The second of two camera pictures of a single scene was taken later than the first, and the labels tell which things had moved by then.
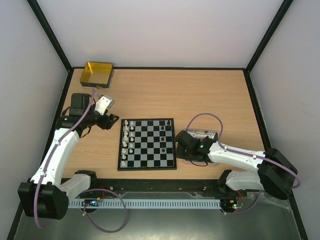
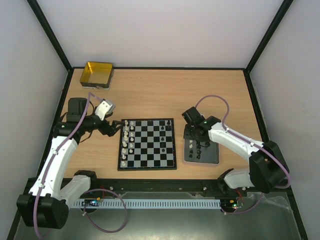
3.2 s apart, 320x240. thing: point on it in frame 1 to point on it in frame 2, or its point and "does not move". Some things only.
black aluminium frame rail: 175,186 does not move
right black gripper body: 184,142 to 188,135
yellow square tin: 97,75 does not move
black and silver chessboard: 146,144 does not move
